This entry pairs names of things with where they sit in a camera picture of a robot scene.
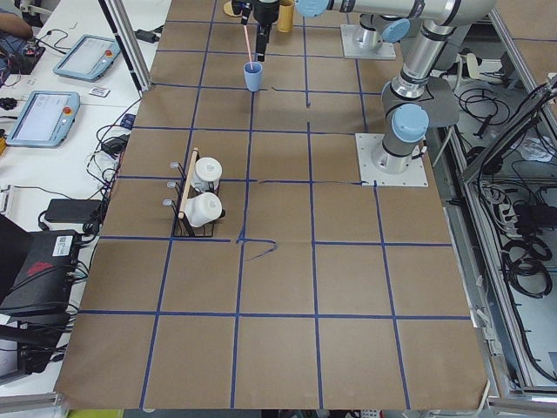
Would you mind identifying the aluminium frame post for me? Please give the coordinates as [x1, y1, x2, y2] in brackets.
[98, 0, 152, 92]

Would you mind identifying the light blue plastic cup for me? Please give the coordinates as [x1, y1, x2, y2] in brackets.
[243, 62, 264, 92]

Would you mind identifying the teach pendant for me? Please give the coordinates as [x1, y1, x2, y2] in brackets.
[6, 91, 81, 148]
[53, 35, 121, 82]

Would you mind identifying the black power adapter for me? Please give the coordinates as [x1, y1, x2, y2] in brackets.
[37, 199, 104, 231]

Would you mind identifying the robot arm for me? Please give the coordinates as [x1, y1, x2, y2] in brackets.
[232, 1, 495, 73]
[372, 20, 454, 175]

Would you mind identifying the white mug near rack end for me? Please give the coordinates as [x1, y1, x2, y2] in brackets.
[191, 157, 223, 192]

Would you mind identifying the upper teach pendant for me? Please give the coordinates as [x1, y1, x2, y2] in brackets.
[53, 35, 121, 82]

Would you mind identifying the bamboo chopstick holder cup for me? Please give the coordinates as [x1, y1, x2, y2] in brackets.
[277, 0, 294, 33]

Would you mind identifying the black wire mug rack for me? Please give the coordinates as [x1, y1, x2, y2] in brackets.
[162, 147, 225, 238]

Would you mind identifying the lower teach pendant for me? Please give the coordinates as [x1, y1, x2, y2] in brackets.
[6, 91, 81, 148]

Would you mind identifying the white mug with smiley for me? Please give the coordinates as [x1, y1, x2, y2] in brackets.
[185, 192, 224, 227]

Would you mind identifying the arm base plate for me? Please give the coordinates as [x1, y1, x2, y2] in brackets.
[355, 133, 428, 187]
[340, 24, 396, 61]

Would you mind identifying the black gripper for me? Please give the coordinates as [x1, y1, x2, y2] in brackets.
[232, 0, 279, 62]

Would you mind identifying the grey office chair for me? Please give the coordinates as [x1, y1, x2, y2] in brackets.
[419, 52, 482, 128]

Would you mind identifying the black computer box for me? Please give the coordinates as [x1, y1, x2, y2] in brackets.
[1, 216, 80, 329]

